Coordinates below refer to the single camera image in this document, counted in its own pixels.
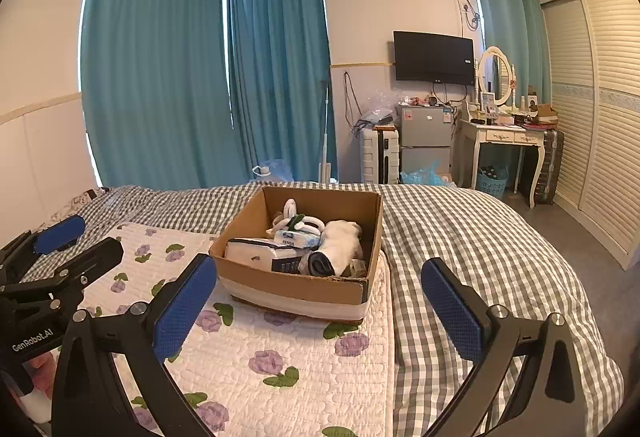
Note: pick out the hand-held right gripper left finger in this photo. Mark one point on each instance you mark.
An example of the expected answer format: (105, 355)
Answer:
(185, 312)

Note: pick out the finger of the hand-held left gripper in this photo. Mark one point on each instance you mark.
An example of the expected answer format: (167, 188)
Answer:
(60, 232)
(90, 259)

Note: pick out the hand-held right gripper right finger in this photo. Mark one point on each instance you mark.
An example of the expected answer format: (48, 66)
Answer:
(452, 312)

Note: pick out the large white tissue pack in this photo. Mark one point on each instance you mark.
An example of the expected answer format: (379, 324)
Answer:
(265, 254)

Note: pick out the beige sock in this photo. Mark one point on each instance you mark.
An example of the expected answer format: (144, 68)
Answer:
(357, 268)

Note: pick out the brown cardboard box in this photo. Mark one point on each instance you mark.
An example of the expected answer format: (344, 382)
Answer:
(295, 294)

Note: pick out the white fluffy sock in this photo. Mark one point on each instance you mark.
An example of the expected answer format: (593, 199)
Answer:
(342, 242)

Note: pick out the small blue tissue packet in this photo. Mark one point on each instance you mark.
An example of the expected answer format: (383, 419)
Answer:
(297, 238)

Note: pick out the black sock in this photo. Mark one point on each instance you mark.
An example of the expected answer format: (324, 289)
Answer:
(320, 264)

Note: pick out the white sock pair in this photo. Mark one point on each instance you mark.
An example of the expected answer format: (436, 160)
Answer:
(295, 217)

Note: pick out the person's left hand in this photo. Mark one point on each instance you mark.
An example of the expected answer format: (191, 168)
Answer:
(41, 369)

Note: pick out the floral pillow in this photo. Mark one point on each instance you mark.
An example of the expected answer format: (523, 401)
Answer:
(75, 207)

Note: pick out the grey checked bed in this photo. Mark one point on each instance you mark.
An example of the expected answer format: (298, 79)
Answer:
(490, 257)

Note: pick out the white floral quilt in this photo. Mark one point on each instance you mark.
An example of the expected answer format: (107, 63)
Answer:
(280, 367)

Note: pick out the blue plastic basket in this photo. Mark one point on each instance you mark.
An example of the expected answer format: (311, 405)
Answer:
(492, 182)

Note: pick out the blue plastic bag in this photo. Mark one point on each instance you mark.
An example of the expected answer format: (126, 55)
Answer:
(420, 176)

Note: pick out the clear water jug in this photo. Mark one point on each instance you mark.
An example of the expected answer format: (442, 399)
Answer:
(270, 171)

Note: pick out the dark suitcase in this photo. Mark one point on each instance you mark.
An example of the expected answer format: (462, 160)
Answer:
(545, 167)

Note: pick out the white suitcase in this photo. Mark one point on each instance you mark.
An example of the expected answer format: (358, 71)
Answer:
(377, 157)

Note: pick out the small grey fridge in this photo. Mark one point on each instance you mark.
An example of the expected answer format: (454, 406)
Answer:
(425, 137)

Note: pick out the white dressing table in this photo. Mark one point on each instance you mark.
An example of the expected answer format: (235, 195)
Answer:
(500, 134)

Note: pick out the wide teal curtain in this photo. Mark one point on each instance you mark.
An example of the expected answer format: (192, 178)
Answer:
(150, 67)

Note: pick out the white mop pole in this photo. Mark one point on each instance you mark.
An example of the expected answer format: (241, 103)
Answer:
(325, 142)

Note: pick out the clear plastic bag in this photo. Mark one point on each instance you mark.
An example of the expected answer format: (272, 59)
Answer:
(377, 112)

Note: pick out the small brown carton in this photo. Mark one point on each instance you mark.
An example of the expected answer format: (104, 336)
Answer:
(542, 113)

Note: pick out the oval white mirror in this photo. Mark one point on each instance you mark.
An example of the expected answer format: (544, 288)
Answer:
(495, 72)

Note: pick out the cream louvred wardrobe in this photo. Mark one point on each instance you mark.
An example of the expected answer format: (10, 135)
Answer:
(600, 117)

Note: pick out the teal corner curtain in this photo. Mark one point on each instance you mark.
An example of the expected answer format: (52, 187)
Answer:
(277, 67)

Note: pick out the narrow teal curtain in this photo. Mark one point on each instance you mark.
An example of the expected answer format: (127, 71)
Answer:
(505, 17)

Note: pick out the small photo frame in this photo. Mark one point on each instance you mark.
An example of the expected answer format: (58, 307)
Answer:
(488, 100)

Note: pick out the black wall television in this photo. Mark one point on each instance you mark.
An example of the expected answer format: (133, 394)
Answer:
(432, 57)

